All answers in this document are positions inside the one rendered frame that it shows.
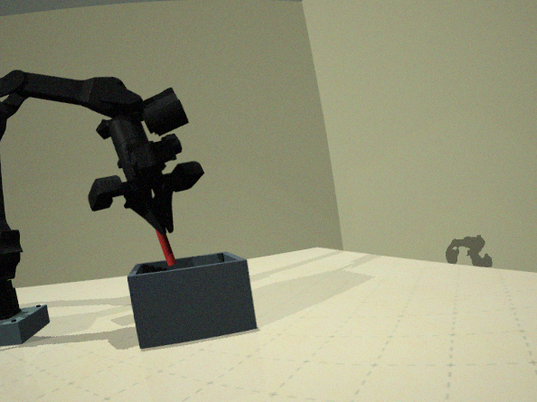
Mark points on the red peg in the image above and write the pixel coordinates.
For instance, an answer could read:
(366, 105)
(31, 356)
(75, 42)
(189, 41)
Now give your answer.
(168, 252)

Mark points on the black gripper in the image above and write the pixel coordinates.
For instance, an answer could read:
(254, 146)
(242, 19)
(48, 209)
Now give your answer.
(138, 191)

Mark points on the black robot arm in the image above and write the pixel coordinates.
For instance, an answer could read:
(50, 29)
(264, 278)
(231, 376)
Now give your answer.
(108, 96)

